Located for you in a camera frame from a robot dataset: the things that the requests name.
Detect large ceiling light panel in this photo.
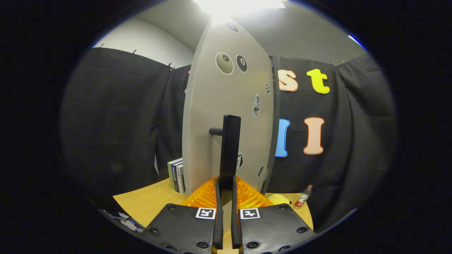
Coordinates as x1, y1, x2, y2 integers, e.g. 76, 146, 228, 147
192, 0, 286, 20

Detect white paper scraps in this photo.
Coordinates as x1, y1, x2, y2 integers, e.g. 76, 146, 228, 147
105, 210, 144, 234

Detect black backdrop cloth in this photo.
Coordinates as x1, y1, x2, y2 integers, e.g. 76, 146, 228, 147
58, 48, 398, 231

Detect clear bottle red label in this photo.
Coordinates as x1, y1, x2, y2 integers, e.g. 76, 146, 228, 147
294, 185, 314, 210

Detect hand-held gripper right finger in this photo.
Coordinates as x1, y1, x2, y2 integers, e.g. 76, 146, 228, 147
231, 175, 316, 254

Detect green spine book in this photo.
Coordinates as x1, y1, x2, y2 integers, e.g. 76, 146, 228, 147
167, 158, 182, 191

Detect yellow plush toy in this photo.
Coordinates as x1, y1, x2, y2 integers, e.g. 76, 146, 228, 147
268, 194, 292, 206

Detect small ceiling light strip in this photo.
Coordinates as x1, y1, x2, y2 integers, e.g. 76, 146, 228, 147
349, 34, 366, 50

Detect blue spine book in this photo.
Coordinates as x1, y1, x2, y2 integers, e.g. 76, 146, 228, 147
172, 162, 183, 193

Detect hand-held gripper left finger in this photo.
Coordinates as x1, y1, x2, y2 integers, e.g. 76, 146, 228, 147
141, 176, 224, 254

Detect dark grey shoe cabinet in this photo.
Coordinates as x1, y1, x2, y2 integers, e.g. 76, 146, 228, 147
263, 56, 280, 194

